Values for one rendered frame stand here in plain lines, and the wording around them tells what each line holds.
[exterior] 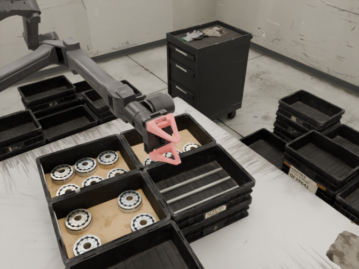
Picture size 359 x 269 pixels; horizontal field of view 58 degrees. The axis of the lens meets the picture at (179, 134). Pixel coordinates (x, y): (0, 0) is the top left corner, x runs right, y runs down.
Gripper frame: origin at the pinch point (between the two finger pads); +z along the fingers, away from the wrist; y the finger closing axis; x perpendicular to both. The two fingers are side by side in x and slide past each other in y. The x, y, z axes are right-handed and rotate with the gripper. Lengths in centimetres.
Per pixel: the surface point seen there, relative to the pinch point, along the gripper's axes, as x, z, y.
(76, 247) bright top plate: 22, -33, 59
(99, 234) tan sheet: 13, -36, 62
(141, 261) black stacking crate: 5, -16, 62
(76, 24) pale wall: -98, -356, 93
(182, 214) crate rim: -15, -18, 52
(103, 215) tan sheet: 7, -43, 62
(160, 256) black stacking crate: -2, -14, 62
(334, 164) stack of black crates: -138, -21, 98
